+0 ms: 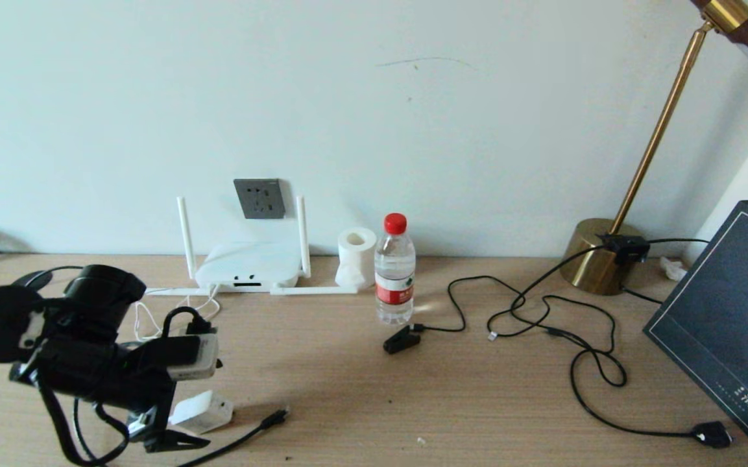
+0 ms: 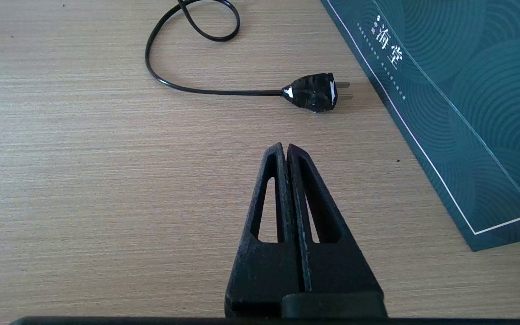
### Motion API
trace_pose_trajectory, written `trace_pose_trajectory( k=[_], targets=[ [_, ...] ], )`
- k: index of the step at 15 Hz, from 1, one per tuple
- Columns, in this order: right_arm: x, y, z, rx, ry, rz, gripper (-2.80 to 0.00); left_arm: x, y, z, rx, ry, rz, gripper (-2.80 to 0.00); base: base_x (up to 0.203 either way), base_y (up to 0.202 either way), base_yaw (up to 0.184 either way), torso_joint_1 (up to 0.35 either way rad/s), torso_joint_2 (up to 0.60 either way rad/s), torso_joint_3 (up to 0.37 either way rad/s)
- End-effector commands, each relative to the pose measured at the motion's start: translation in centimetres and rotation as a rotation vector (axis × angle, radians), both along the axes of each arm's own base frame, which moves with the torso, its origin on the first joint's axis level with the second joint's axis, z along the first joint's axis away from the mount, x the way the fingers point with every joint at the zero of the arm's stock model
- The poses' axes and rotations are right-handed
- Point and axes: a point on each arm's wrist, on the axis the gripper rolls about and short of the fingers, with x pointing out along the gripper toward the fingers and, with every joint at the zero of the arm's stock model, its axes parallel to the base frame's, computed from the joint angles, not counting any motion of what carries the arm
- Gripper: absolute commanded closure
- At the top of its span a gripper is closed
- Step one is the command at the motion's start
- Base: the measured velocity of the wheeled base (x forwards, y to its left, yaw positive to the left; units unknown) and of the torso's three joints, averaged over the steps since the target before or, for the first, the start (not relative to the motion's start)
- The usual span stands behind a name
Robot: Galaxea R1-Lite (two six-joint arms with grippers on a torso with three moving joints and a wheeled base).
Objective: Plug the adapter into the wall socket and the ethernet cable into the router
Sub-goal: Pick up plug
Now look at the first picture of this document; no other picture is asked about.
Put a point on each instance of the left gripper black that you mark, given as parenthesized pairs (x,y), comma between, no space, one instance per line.
(88,373)

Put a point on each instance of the white power adapter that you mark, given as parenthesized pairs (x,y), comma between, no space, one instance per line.
(205,412)

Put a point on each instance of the white router with antennas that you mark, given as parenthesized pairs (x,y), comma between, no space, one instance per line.
(247,266)

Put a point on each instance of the white toilet paper roll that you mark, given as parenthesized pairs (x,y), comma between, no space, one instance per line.
(355,259)

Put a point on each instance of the red-capped water bottle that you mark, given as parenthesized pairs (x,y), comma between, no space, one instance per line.
(394,285)

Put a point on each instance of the brass desk lamp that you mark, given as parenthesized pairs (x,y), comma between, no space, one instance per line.
(595,259)

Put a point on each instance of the crumpled white tissue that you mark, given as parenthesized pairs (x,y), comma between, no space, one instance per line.
(672,269)

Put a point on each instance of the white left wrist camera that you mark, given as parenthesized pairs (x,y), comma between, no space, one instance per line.
(205,363)

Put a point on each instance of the grey wall socket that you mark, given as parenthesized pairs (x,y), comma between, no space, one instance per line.
(260,198)

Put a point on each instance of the black inline switch box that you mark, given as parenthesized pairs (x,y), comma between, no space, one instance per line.
(625,248)

